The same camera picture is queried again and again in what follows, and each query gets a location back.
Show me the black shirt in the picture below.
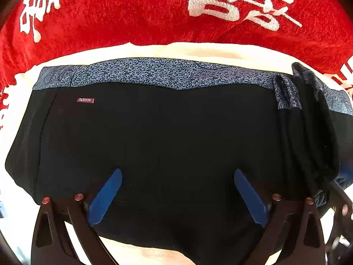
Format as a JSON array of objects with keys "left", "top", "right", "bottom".
[{"left": 5, "top": 57, "right": 353, "bottom": 265}]

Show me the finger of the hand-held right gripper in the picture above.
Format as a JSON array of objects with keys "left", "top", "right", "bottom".
[
  {"left": 325, "top": 181, "right": 353, "bottom": 265},
  {"left": 340, "top": 161, "right": 353, "bottom": 180}
]

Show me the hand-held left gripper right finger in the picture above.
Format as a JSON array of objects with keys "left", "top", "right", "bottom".
[{"left": 233, "top": 168, "right": 326, "bottom": 265}]

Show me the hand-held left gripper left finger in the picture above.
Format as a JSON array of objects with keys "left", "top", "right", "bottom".
[{"left": 30, "top": 168, "right": 123, "bottom": 265}]

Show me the red printed blanket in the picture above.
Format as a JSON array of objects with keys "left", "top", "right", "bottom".
[{"left": 0, "top": 0, "right": 353, "bottom": 133}]

